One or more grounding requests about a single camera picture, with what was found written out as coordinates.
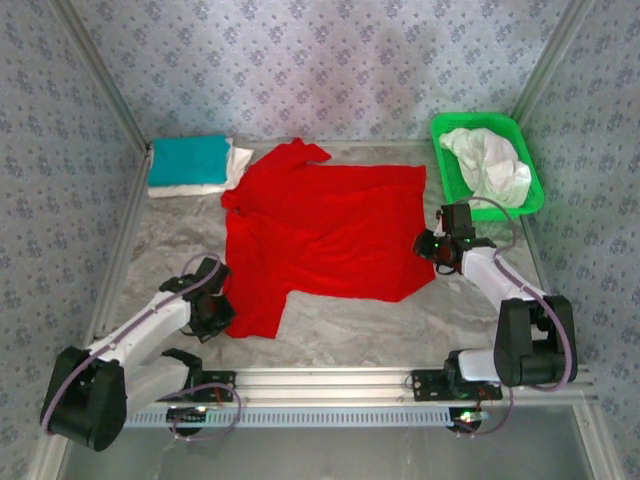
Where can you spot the crumpled white t-shirt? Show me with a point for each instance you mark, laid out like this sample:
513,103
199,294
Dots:
492,165

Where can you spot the folded white t-shirt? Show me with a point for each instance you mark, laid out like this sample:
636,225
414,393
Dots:
240,160

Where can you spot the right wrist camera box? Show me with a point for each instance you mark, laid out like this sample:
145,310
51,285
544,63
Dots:
456,220

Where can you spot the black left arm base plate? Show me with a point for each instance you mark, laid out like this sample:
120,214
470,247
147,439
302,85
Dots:
227,376

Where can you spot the folded teal t-shirt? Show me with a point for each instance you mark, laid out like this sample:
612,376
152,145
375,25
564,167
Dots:
187,160

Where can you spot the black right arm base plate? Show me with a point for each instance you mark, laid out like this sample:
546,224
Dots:
425,385

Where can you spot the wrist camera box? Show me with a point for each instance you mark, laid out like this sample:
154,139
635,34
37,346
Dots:
456,220
212,277

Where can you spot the aluminium frame post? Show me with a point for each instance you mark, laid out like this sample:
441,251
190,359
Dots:
104,75
552,60

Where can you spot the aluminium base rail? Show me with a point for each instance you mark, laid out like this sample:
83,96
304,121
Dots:
325,385

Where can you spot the red t-shirt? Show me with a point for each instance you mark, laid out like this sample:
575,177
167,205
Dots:
325,225

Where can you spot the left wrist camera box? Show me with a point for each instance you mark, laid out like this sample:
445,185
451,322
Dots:
212,277

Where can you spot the black controller board with LED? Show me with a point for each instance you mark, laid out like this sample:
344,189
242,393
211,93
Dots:
187,415
465,417

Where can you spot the green plastic basket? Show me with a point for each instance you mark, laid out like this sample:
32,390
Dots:
500,120

